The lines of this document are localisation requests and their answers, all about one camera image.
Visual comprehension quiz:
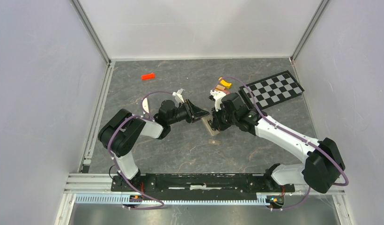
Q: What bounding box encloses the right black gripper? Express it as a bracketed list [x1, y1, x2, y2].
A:
[211, 104, 237, 132]

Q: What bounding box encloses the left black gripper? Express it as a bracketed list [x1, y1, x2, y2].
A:
[168, 98, 210, 125]

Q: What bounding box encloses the beige remote control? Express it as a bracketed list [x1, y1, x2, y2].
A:
[201, 115, 220, 136]

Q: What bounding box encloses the beige battery cover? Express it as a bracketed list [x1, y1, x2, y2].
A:
[208, 139, 221, 145]

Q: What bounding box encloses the white and black stick remote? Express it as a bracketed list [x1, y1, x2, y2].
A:
[142, 98, 149, 115]

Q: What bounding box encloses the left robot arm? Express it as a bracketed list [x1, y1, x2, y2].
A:
[98, 99, 210, 191]

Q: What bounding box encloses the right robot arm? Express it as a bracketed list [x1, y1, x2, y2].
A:
[209, 90, 345, 194]

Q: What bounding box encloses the tan small block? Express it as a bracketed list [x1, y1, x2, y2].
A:
[215, 85, 226, 91]

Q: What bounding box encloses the yellow curved block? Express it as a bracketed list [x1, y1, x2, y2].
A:
[219, 77, 232, 89]

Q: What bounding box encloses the black white checkerboard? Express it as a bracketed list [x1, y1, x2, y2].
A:
[238, 70, 304, 110]

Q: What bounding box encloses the red rectangular block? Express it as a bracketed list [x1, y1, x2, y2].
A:
[141, 73, 155, 81]

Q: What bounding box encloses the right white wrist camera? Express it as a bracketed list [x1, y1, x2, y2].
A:
[210, 90, 227, 112]

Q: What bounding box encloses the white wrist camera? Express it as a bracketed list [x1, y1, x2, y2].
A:
[210, 90, 227, 112]
[172, 88, 185, 104]

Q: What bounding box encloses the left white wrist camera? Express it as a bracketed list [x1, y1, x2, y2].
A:
[172, 88, 185, 104]

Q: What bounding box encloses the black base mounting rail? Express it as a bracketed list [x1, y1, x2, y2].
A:
[111, 172, 295, 201]

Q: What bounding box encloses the grey slotted cable duct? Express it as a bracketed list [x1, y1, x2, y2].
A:
[74, 193, 270, 206]

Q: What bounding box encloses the right aluminium frame post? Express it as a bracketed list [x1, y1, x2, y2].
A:
[290, 0, 331, 64]

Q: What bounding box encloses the aluminium frame post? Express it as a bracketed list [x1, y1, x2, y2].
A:
[70, 0, 111, 64]
[290, 0, 331, 64]

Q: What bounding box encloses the left aluminium frame post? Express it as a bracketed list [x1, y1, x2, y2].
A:
[70, 0, 111, 64]

